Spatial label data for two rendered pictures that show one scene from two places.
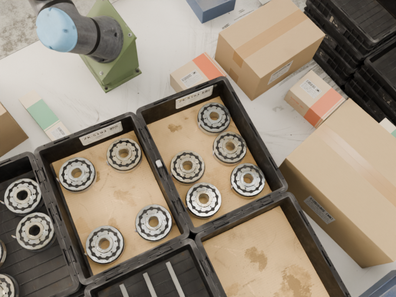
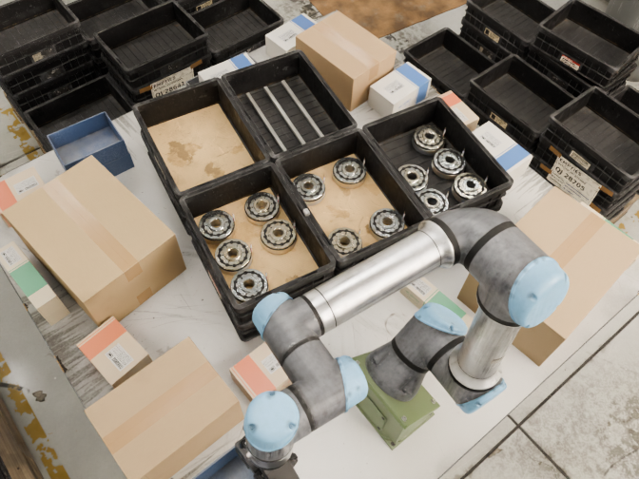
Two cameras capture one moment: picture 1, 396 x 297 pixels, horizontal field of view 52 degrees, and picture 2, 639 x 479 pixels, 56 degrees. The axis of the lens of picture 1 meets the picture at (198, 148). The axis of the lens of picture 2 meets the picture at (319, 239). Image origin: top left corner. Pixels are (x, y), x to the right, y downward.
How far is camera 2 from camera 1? 1.35 m
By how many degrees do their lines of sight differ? 54
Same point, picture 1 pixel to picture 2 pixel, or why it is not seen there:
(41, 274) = (398, 156)
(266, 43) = (174, 388)
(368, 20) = not seen: outside the picture
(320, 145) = (133, 247)
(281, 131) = (164, 321)
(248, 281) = (222, 155)
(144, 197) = (319, 213)
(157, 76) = not seen: hidden behind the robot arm
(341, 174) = (119, 220)
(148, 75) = not seen: hidden behind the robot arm
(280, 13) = (144, 442)
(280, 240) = (190, 183)
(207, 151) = (257, 257)
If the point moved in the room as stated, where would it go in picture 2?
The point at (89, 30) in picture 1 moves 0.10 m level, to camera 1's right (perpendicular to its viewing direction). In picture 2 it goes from (404, 334) to (362, 329)
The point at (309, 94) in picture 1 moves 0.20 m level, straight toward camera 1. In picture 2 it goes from (124, 348) to (170, 292)
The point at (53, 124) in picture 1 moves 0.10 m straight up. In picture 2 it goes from (431, 297) to (437, 281)
